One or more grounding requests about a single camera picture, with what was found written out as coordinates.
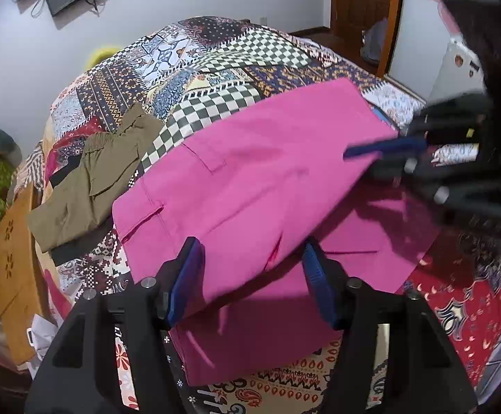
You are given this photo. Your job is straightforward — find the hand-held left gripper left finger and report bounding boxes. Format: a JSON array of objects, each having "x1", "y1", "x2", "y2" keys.
[{"x1": 25, "y1": 236, "x2": 205, "y2": 414}]

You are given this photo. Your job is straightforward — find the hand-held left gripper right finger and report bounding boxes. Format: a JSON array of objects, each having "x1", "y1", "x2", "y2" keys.
[{"x1": 302, "y1": 237, "x2": 478, "y2": 414}]

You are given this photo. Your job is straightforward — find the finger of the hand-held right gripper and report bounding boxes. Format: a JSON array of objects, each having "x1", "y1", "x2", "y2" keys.
[
  {"x1": 344, "y1": 135, "x2": 501, "y2": 225},
  {"x1": 371, "y1": 94, "x2": 495, "y2": 144}
]

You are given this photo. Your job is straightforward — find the pink pants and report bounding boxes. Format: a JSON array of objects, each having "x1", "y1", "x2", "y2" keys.
[{"x1": 112, "y1": 78, "x2": 443, "y2": 386}]

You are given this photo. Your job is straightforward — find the olive green pants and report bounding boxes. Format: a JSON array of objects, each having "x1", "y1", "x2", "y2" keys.
[{"x1": 27, "y1": 102, "x2": 165, "y2": 254}]

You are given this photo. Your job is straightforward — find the white appliance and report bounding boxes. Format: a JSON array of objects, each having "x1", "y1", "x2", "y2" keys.
[{"x1": 431, "y1": 38, "x2": 488, "y2": 105}]

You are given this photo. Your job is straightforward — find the grey bag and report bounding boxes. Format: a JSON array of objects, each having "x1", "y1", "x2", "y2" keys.
[{"x1": 360, "y1": 19, "x2": 390, "y2": 66}]

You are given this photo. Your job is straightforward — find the black cloth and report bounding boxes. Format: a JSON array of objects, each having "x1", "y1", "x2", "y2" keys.
[{"x1": 45, "y1": 161, "x2": 115, "y2": 267}]

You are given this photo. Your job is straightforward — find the white crumpled cloth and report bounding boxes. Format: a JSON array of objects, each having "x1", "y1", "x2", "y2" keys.
[{"x1": 25, "y1": 314, "x2": 63, "y2": 374}]

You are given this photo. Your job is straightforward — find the patchwork printed bedspread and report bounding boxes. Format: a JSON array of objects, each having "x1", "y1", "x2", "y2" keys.
[{"x1": 15, "y1": 16, "x2": 501, "y2": 414}]

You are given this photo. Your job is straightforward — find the orange flower-cut cloth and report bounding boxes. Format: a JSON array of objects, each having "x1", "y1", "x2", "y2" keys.
[{"x1": 0, "y1": 180, "x2": 48, "y2": 366}]

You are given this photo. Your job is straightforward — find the yellow object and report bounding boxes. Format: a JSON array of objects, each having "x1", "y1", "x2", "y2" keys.
[{"x1": 84, "y1": 45, "x2": 122, "y2": 70}]

